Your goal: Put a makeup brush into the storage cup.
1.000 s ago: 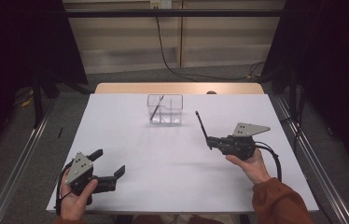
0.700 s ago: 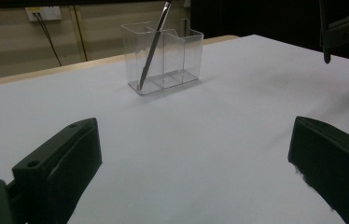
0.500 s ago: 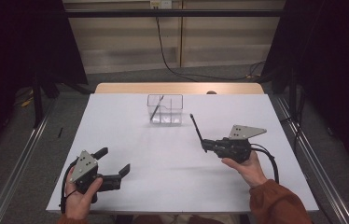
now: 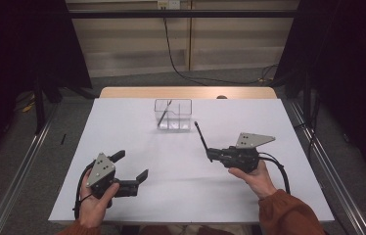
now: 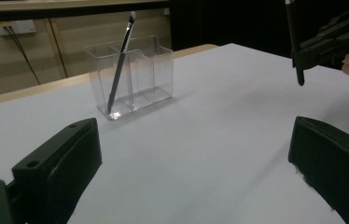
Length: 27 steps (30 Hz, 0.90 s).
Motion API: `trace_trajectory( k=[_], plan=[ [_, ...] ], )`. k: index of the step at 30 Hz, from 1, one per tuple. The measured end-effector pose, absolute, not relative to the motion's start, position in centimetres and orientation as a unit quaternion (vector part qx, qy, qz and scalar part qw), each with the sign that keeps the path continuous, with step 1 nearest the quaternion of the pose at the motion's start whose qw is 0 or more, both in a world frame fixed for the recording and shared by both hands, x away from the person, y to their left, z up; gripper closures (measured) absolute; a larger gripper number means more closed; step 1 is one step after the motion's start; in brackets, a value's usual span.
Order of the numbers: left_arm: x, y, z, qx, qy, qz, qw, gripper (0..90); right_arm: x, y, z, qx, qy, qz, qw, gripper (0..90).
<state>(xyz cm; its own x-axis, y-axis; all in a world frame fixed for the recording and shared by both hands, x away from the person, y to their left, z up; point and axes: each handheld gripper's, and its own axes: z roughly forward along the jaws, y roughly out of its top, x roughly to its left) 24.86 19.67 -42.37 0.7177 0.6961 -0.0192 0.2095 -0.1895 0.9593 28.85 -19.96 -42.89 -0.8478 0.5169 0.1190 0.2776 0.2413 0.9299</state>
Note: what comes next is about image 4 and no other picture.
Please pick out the person's left hand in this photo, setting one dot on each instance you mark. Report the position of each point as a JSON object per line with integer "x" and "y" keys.
{"x": 93, "y": 212}

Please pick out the dark round table grommet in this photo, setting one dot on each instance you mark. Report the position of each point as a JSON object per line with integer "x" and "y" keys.
{"x": 221, "y": 97}

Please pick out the black horizontal frame bar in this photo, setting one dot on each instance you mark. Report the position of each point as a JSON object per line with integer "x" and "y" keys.
{"x": 138, "y": 13}

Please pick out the clear plastic organizer box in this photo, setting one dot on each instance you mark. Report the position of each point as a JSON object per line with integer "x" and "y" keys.
{"x": 179, "y": 116}

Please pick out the black curtain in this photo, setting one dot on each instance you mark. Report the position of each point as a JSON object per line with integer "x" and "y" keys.
{"x": 350, "y": 65}
{"x": 14, "y": 49}

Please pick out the black metal stand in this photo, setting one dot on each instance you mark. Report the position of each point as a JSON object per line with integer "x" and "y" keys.
{"x": 307, "y": 98}
{"x": 39, "y": 107}

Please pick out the black makeup brush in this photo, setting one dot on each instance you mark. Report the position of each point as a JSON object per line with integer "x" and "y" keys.
{"x": 201, "y": 137}
{"x": 164, "y": 115}

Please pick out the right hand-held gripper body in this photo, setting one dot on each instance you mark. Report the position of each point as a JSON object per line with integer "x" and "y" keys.
{"x": 252, "y": 140}

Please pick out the person's right hand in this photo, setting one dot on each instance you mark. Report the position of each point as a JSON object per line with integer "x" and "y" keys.
{"x": 259, "y": 182}

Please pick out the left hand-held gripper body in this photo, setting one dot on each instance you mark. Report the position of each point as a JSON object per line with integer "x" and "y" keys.
{"x": 101, "y": 168}

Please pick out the small black stick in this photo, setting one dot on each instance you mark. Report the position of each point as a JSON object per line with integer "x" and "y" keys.
{"x": 63, "y": 139}

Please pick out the aluminium floor rail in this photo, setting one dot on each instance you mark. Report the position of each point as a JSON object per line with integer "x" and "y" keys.
{"x": 354, "y": 212}
{"x": 18, "y": 182}

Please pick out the white table board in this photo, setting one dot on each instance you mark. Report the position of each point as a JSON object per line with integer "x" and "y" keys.
{"x": 187, "y": 196}

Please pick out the white wall socket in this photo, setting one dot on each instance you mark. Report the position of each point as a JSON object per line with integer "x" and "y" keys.
{"x": 168, "y": 4}

